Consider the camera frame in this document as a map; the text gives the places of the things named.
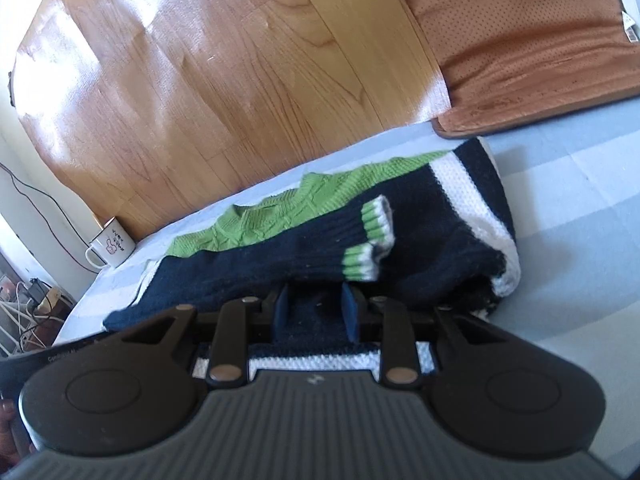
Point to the wood-pattern headboard panel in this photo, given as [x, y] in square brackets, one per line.
[152, 109]

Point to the brown mesh cushion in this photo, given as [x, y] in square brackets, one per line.
[508, 63]

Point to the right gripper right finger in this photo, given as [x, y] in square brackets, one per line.
[387, 323]

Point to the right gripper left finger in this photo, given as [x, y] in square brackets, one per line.
[239, 324]

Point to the white enamel mug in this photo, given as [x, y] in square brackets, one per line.
[111, 247]

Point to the blue white striped bedsheet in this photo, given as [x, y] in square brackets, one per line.
[573, 188]

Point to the green navy white knit sweater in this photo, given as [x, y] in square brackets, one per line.
[431, 230]

